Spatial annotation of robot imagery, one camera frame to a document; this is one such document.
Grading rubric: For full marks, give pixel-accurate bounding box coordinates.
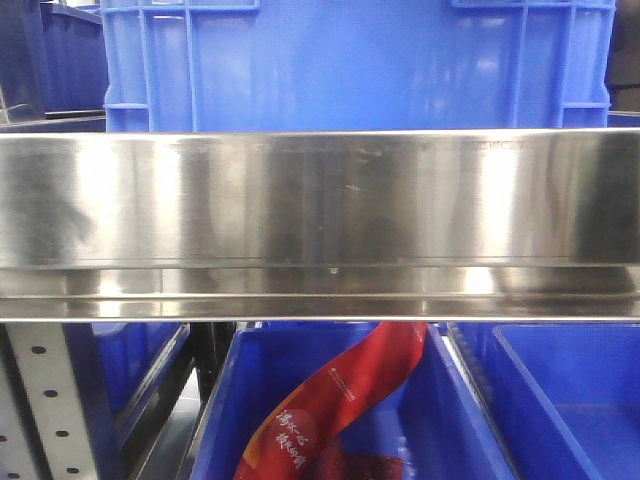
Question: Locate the red printed bag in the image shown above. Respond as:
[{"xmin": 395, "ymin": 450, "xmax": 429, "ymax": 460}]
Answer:
[{"xmin": 233, "ymin": 321, "xmax": 429, "ymax": 479}]

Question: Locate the dark blue bin upper left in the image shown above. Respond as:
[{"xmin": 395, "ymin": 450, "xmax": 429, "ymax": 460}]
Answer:
[{"xmin": 1, "ymin": 1, "xmax": 108, "ymax": 125}]

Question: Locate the blue bin lower right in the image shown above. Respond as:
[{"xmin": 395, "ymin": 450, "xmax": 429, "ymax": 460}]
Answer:
[{"xmin": 448, "ymin": 322, "xmax": 639, "ymax": 479}]

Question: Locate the blue bin lower left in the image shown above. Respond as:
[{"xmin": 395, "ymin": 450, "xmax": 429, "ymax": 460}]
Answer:
[{"xmin": 92, "ymin": 322, "xmax": 190, "ymax": 448}]

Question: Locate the large blue crate upper shelf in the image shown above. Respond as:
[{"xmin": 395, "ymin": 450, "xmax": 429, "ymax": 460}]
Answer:
[{"xmin": 100, "ymin": 1, "xmax": 616, "ymax": 132}]

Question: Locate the perforated steel upright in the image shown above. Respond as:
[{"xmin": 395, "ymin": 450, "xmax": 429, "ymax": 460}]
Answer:
[{"xmin": 2, "ymin": 322, "xmax": 108, "ymax": 479}]

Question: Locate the stainless steel shelf rail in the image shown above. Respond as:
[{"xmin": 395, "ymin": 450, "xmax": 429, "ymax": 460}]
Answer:
[{"xmin": 1, "ymin": 128, "xmax": 639, "ymax": 322}]

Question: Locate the blue bin with red bag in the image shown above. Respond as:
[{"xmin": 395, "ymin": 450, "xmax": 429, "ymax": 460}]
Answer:
[{"xmin": 191, "ymin": 322, "xmax": 514, "ymax": 479}]

